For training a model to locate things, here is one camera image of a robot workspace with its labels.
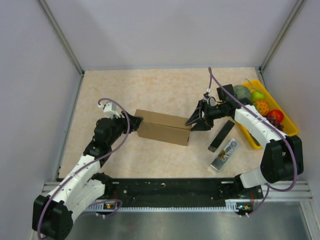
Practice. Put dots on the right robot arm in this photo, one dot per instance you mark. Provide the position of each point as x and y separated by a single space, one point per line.
282 158

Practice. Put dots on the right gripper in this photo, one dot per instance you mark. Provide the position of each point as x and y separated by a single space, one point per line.
201 124

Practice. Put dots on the black rectangular bar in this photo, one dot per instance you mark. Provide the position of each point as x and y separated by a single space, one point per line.
215 144

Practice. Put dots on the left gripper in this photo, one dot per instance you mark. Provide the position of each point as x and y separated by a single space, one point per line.
135 123

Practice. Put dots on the brown cardboard box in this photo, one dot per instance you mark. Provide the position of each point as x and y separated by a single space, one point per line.
163 127

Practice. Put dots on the red apple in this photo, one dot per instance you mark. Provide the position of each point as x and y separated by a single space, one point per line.
277 115

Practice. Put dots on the orange pineapple toy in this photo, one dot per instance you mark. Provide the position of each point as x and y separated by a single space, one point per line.
262 107

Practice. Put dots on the purple grapes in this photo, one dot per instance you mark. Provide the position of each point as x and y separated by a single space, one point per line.
276 124

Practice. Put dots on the aluminium rail frame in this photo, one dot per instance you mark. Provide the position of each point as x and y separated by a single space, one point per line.
300 192

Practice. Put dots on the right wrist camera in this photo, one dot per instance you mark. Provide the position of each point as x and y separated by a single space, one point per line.
207 98

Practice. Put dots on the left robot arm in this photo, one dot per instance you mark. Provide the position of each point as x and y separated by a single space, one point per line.
54 214

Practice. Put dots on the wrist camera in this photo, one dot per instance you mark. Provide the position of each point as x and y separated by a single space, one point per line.
109 109
207 98

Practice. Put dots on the grey-green melon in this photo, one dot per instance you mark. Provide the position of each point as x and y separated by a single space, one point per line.
242 92

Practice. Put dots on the green lime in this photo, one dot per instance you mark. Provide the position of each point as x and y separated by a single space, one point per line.
255 141

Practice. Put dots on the green apple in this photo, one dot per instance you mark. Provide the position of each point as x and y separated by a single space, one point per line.
257 96

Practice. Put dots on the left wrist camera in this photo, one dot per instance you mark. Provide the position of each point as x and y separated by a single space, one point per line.
109 109

